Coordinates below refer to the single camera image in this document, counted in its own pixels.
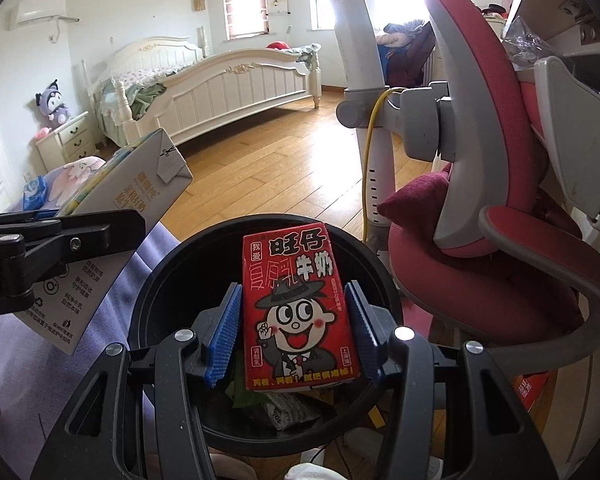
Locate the window with brown blind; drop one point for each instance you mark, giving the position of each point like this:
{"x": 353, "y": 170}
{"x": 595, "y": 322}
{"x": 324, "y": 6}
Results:
{"x": 245, "y": 5}

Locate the woven wall lamp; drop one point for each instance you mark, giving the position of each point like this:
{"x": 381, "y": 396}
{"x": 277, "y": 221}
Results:
{"x": 198, "y": 3}

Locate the red milk carton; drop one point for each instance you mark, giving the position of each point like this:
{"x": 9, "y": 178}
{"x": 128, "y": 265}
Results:
{"x": 300, "y": 280}

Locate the blue garment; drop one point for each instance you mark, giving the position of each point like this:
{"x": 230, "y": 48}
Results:
{"x": 387, "y": 65}

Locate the clear plastic bag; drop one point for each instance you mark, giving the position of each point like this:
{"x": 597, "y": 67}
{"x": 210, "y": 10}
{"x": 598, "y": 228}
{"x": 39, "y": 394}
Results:
{"x": 530, "y": 42}

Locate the green blanket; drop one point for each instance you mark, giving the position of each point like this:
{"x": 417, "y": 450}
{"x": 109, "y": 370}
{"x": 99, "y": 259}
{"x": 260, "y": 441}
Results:
{"x": 147, "y": 100}

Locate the cream wooden bed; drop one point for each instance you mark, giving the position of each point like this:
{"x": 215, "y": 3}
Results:
{"x": 230, "y": 90}

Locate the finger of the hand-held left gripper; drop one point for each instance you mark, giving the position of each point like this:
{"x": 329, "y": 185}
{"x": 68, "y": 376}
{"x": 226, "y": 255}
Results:
{"x": 10, "y": 225}
{"x": 105, "y": 232}

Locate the red hat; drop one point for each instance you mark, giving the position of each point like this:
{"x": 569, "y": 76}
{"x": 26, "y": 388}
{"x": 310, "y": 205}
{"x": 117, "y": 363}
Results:
{"x": 276, "y": 45}

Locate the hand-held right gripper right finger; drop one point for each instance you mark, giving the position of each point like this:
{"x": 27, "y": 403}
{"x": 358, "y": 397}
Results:
{"x": 367, "y": 340}

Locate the white cloth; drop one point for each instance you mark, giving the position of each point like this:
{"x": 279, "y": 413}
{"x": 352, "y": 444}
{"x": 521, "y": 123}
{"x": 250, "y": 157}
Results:
{"x": 312, "y": 472}

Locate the cream nightstand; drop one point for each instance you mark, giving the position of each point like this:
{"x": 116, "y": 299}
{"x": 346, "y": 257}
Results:
{"x": 72, "y": 140}

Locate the blue packet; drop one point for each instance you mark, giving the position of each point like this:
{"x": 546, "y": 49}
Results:
{"x": 37, "y": 194}

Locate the small pink plush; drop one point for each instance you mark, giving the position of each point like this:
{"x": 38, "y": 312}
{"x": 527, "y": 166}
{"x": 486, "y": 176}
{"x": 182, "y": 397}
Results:
{"x": 43, "y": 133}

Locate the white yellow drink carton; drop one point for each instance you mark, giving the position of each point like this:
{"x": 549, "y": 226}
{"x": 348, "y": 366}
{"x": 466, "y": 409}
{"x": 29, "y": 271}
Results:
{"x": 130, "y": 180}

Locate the floral quilt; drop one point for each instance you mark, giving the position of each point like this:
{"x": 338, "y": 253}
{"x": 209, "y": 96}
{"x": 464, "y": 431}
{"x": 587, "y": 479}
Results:
{"x": 145, "y": 74}

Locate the narrow bright window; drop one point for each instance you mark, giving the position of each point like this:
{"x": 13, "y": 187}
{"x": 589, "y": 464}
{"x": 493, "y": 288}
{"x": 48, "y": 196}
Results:
{"x": 322, "y": 7}

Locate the pink clothes pile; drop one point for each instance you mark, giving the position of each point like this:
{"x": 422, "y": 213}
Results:
{"x": 402, "y": 32}

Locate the crumpled clothes on bed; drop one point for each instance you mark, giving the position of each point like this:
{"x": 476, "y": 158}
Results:
{"x": 307, "y": 52}

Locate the dark red cushion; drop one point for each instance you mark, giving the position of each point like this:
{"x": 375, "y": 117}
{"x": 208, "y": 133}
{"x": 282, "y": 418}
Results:
{"x": 420, "y": 195}

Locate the orange box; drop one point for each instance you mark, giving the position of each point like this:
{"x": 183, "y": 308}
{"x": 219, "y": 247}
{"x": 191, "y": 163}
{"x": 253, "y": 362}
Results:
{"x": 530, "y": 390}

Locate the black trash bin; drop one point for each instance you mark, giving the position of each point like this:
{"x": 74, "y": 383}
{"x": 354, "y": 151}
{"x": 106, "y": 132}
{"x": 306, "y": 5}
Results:
{"x": 180, "y": 270}

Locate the pile of clothes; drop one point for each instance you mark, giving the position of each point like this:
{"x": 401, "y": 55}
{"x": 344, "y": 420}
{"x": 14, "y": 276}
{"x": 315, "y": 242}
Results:
{"x": 415, "y": 65}

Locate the white air conditioner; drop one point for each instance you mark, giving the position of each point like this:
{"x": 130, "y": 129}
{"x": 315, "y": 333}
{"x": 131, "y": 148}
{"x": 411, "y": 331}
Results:
{"x": 37, "y": 12}

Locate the grey printed wrapper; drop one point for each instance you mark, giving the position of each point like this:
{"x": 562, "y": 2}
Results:
{"x": 292, "y": 410}

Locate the grey purple plush toy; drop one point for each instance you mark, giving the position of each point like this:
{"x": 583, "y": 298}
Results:
{"x": 55, "y": 105}

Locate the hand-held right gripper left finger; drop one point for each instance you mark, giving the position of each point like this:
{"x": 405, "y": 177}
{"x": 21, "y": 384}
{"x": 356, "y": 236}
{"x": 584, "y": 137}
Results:
{"x": 222, "y": 340}

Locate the pink grey desk chair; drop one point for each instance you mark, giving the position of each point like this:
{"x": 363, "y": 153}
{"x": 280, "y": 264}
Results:
{"x": 480, "y": 85}

